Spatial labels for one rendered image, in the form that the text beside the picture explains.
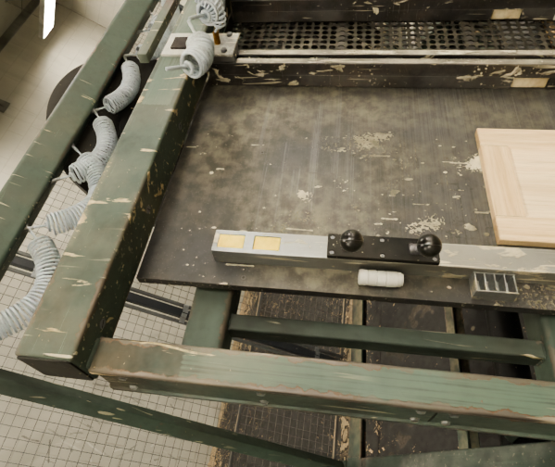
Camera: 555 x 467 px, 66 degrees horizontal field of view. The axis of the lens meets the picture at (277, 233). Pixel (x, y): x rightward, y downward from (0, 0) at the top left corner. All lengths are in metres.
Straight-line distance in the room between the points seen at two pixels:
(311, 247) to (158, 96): 0.53
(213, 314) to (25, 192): 0.76
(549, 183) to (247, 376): 0.72
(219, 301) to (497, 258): 0.52
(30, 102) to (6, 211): 5.53
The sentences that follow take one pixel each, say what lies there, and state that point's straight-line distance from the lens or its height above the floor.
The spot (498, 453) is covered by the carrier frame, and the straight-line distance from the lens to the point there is 1.38.
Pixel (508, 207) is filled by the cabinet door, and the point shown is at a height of 1.21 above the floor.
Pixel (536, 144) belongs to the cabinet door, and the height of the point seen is 1.14.
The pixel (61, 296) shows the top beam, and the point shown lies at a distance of 0.80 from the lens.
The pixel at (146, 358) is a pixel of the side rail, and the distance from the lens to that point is 0.75.
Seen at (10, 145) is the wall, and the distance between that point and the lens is 6.42.
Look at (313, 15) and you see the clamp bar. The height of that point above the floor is 1.59.
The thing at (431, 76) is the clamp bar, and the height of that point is 1.32.
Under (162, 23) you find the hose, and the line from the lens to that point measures 1.02.
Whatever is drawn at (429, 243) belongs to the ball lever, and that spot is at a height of 1.45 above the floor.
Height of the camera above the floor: 1.87
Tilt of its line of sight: 19 degrees down
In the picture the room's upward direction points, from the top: 68 degrees counter-clockwise
